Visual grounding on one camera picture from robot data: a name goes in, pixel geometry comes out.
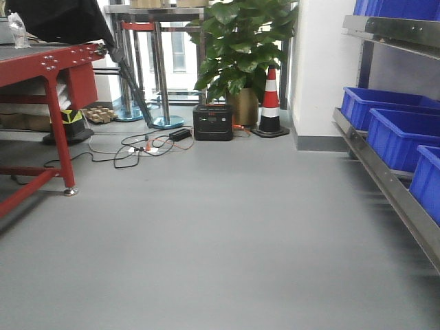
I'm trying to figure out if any red metal table frame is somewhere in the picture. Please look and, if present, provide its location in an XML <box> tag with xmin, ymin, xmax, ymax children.
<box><xmin>1</xmin><ymin>43</ymin><xmax>105</xmax><ymax>217</ymax></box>

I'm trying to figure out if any chrome stanchion post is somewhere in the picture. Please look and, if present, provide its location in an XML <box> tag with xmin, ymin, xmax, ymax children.
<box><xmin>116</xmin><ymin>21</ymin><xmax>186</xmax><ymax>130</ymax></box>

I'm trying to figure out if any black floor cable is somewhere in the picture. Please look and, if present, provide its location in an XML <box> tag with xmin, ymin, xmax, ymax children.
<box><xmin>43</xmin><ymin>129</ymin><xmax>176</xmax><ymax>170</ymax></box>

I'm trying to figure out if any stainless steel shelf front rail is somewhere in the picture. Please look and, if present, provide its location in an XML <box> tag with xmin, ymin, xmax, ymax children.
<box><xmin>342</xmin><ymin>15</ymin><xmax>439</xmax><ymax>61</ymax></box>

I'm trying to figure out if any lower steel shelf rail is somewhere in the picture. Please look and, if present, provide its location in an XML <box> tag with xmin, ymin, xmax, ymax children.
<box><xmin>333</xmin><ymin>107</ymin><xmax>439</xmax><ymax>270</ymax></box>

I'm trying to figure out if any black cloth cover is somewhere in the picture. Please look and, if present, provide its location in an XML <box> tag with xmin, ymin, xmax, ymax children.
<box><xmin>5</xmin><ymin>0</ymin><xmax>115</xmax><ymax>47</ymax></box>

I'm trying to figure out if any green potted plant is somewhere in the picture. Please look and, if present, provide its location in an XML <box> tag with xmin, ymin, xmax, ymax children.
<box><xmin>188</xmin><ymin>0</ymin><xmax>298</xmax><ymax>126</ymax></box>

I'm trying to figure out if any blue bin lower left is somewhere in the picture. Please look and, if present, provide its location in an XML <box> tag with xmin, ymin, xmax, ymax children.
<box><xmin>341</xmin><ymin>87</ymin><xmax>439</xmax><ymax>131</ymax></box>

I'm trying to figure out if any blue bin lower middle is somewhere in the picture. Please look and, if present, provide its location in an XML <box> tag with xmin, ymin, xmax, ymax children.
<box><xmin>366</xmin><ymin>108</ymin><xmax>439</xmax><ymax>173</ymax></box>

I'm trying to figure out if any blue bin lower right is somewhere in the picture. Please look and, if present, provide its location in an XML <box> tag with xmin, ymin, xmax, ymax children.
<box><xmin>409</xmin><ymin>145</ymin><xmax>439</xmax><ymax>226</ymax></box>

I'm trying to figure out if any blue bin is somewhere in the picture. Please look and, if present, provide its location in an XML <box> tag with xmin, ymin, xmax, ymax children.
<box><xmin>341</xmin><ymin>87</ymin><xmax>439</xmax><ymax>131</ymax></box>
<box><xmin>409</xmin><ymin>145</ymin><xmax>439</xmax><ymax>226</ymax></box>
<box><xmin>366</xmin><ymin>108</ymin><xmax>439</xmax><ymax>173</ymax></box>

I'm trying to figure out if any black portable power station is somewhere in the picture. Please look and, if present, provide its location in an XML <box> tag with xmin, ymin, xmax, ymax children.
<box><xmin>192</xmin><ymin>104</ymin><xmax>233</xmax><ymax>141</ymax></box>

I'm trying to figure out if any black power adapter brick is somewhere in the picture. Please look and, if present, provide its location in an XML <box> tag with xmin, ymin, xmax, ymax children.
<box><xmin>168</xmin><ymin>128</ymin><xmax>192</xmax><ymax>142</ymax></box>

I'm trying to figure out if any cardboard egg tray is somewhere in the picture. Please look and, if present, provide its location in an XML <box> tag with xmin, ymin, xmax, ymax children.
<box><xmin>82</xmin><ymin>106</ymin><xmax>118</xmax><ymax>124</ymax></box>

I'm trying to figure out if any orange white traffic cone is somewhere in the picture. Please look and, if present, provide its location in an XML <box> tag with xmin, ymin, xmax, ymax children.
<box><xmin>251</xmin><ymin>65</ymin><xmax>289</xmax><ymax>138</ymax></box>

